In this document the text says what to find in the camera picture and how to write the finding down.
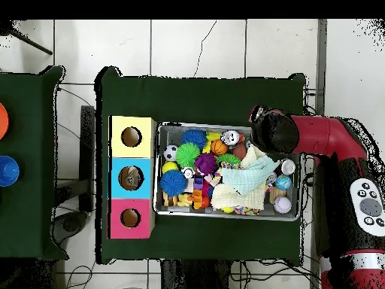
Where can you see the crushed red silver can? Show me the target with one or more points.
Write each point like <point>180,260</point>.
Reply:
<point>231,137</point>

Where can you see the mint knitted cloth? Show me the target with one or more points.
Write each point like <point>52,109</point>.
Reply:
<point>248,177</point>

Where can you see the cream knitted cloth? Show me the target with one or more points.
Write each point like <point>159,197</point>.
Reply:
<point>237,198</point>

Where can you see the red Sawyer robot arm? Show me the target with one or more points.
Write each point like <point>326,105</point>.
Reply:
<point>315,135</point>

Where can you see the wooden box with three holes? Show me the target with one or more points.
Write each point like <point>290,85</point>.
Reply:
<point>144,180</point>

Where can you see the orange basketball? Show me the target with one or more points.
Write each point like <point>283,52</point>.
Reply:
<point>219,147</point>

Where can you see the crushed black silver can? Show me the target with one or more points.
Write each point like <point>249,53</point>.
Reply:
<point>288,167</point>

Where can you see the small blue koosh ball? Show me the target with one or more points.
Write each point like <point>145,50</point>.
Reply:
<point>194,139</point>

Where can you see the purple spiky toy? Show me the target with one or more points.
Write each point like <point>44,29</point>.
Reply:
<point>206,164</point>

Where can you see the green koosh ball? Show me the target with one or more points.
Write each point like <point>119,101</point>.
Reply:
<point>188,155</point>

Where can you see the black and white soccer ball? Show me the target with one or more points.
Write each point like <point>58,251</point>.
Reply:
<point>170,153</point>

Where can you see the large blue koosh ball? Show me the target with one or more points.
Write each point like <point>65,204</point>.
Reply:
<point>173,183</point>

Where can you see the black upright panel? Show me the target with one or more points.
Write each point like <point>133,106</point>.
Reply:
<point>87,150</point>

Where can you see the black tripod leg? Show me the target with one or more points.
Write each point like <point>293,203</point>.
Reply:
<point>33,44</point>

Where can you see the dark green side tablecloth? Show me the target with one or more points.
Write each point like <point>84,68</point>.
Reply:
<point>30,210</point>

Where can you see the orange bowl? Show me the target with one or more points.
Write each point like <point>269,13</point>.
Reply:
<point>3,120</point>

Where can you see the blue bowl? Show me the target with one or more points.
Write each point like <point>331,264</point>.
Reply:
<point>8,171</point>

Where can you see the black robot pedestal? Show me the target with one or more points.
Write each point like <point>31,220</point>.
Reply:
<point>186,277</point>

